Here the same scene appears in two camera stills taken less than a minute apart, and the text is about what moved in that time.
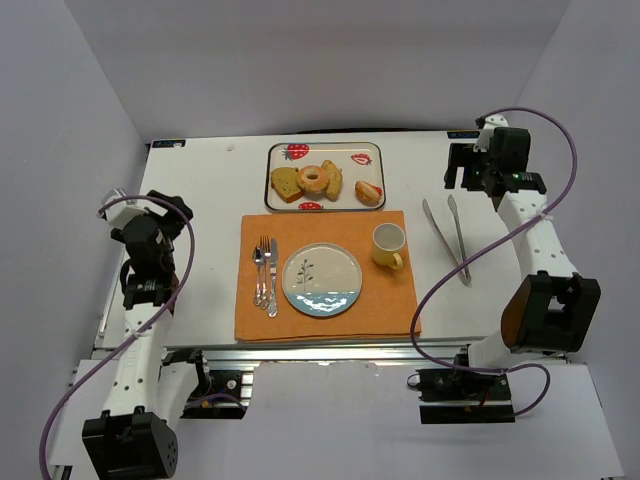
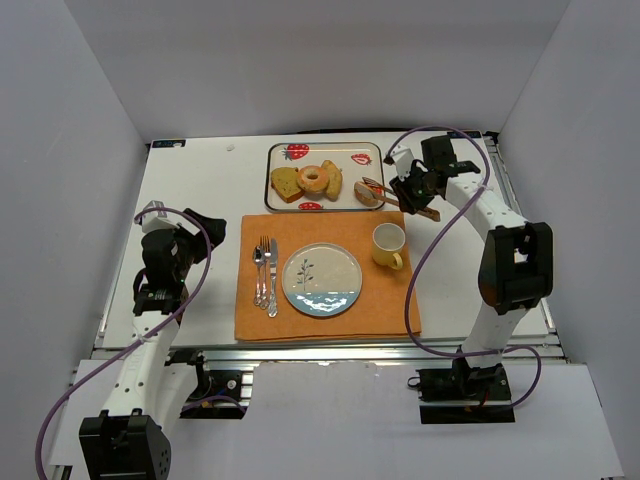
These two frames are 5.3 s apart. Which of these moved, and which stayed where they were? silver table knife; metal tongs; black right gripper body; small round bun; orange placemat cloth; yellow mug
Moved: black right gripper body; metal tongs
Stayed: orange placemat cloth; yellow mug; silver table knife; small round bun
